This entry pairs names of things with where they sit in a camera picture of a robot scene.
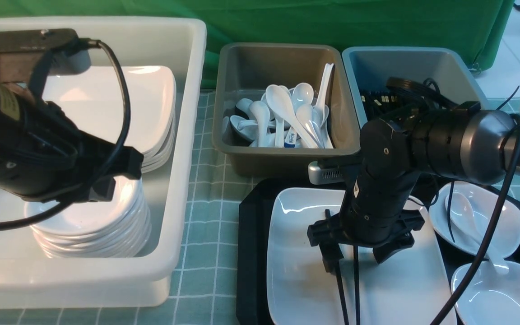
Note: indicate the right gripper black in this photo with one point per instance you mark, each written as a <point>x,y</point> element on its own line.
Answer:
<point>385,237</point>

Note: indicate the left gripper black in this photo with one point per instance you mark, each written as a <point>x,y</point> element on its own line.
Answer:
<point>106,167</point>

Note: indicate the black chopstick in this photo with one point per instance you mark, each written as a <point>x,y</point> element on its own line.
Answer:
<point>356,285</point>
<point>342,296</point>

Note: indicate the large white square rice plate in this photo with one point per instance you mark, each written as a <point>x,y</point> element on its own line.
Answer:
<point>410,288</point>

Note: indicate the white ceramic spoon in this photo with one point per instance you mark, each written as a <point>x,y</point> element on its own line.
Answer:
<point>462,215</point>

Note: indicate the white small bowl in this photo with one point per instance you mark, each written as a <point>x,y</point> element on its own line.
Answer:
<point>506,238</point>
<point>491,299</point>

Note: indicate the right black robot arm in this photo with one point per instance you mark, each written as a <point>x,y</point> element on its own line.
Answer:
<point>465,143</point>

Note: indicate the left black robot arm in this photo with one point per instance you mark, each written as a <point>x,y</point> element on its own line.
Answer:
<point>45,157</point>

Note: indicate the stack of white square plates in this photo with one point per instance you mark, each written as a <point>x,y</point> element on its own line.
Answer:
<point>92,100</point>

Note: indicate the stack of white small bowls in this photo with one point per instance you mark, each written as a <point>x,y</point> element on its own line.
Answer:
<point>119,228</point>

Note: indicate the large white plastic tub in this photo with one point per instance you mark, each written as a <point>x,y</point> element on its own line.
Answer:
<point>28,279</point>

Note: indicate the pile of black chopsticks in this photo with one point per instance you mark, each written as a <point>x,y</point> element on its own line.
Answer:
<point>377,103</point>

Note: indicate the green checkered tablecloth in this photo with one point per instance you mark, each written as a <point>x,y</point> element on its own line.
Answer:
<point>203,286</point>

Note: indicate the pile of white ceramic spoons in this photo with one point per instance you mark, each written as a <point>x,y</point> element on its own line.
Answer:
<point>286,118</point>

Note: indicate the brown plastic bin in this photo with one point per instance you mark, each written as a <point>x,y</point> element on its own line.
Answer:
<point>246,69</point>

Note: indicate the grey blue plastic bin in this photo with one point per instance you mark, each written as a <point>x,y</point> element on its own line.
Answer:
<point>369,67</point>

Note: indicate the green backdrop cloth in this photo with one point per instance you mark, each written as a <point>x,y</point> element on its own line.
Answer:
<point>472,28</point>

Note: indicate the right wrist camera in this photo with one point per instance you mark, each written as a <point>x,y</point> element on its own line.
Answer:
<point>330,175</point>

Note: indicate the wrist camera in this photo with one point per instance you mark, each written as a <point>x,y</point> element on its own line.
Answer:
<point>330,175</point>
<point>41,52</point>

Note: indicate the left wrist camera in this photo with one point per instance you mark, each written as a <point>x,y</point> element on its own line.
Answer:
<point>41,52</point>

